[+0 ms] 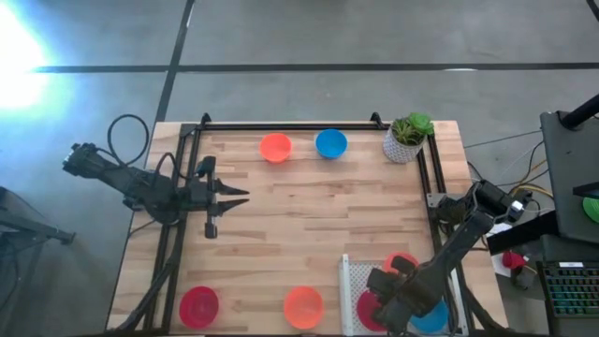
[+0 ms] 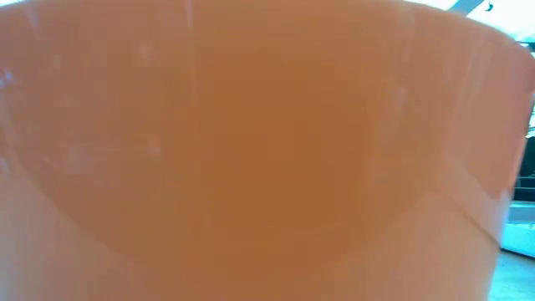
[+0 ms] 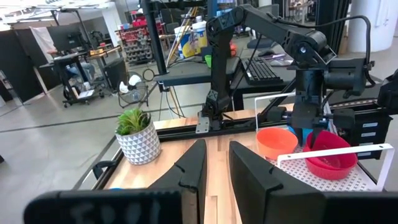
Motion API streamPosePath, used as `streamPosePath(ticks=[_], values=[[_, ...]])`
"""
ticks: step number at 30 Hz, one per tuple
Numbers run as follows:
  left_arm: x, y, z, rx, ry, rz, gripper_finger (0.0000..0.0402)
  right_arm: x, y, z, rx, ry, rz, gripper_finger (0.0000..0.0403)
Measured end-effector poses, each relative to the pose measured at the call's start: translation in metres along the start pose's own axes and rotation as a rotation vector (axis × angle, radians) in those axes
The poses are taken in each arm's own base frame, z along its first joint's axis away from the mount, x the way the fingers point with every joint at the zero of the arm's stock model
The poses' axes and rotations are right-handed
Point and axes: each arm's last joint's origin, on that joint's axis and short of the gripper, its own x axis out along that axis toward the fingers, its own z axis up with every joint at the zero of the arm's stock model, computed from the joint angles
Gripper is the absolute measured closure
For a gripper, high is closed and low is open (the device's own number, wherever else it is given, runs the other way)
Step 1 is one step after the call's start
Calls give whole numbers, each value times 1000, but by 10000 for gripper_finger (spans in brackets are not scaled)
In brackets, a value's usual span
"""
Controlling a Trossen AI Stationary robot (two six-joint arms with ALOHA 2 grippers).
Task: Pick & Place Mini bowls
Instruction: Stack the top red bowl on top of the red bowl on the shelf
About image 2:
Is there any orange plastic mini bowl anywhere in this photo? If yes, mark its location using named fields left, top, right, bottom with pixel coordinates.
left=0, top=0, right=535, bottom=301

